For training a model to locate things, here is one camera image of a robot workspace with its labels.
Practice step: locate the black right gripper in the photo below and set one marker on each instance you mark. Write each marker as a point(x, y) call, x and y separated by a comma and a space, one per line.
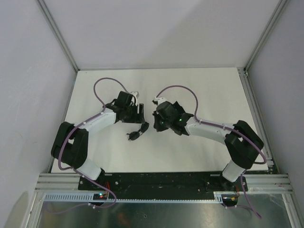
point(157, 125)

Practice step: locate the aluminium frame post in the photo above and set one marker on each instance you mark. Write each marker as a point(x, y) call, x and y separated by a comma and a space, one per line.
point(275, 16)
point(57, 33)

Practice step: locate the dark aviator sunglasses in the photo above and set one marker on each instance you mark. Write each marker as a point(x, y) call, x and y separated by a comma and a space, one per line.
point(136, 134)

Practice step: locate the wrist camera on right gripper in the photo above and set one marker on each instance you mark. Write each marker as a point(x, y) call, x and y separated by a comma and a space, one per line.
point(159, 100)

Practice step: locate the aluminium frame post right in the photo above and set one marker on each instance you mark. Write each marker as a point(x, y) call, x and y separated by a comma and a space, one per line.
point(275, 16)

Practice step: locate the aluminium frame rail right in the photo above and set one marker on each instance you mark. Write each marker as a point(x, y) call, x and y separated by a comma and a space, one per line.
point(257, 117)

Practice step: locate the white slotted cable duct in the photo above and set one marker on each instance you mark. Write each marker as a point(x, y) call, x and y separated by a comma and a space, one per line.
point(101, 198)

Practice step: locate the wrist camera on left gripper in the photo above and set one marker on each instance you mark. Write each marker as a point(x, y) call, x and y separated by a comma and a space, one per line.
point(135, 93)

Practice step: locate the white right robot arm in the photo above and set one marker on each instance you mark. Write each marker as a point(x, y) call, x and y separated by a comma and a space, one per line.
point(242, 143)

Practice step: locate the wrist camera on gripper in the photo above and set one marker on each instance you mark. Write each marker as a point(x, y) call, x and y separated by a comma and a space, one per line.
point(135, 93)
point(159, 100)

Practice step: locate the aluminium frame post left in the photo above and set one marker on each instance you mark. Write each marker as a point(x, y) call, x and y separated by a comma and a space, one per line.
point(57, 33)

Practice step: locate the black glasses case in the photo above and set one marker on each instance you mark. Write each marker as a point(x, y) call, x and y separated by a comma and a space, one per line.
point(179, 111)

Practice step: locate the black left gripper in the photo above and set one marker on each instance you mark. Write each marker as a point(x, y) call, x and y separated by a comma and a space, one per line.
point(138, 118)

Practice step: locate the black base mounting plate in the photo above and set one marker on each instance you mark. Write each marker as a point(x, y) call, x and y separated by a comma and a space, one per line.
point(208, 180)

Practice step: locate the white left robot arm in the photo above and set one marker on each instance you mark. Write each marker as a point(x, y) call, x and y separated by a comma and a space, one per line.
point(72, 141)

